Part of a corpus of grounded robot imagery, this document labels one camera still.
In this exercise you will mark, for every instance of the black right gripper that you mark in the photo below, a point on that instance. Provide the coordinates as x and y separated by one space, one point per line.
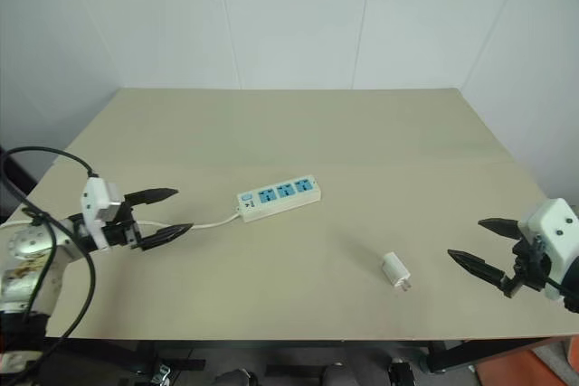
531 264

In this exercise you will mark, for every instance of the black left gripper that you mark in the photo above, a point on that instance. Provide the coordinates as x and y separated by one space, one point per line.
122 234

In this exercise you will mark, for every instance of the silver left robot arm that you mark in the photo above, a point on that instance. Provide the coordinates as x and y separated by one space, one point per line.
27 241

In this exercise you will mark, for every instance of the white plug adapter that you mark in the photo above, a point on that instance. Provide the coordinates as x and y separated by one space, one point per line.
392 268

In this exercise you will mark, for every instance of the white power strip blue sockets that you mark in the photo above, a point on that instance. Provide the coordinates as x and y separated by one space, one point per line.
282 204

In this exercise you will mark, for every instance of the orange box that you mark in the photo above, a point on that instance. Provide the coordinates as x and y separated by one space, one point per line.
511 370

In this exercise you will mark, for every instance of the black caster wheel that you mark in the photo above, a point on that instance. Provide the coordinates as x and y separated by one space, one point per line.
400 374

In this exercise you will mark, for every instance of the dark rounded shape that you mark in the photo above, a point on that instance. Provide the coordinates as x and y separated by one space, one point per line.
340 377
235 379

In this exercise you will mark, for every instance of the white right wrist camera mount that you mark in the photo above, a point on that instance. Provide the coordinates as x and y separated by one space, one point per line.
549 223

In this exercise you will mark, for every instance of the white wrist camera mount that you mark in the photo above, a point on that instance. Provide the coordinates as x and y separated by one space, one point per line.
549 223
96 191

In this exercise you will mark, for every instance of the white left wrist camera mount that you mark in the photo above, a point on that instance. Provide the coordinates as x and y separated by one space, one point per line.
96 191

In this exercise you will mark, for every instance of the metal caster bracket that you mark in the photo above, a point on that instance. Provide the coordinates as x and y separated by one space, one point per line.
162 374

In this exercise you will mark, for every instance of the black metal table frame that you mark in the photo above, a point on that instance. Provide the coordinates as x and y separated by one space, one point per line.
316 346

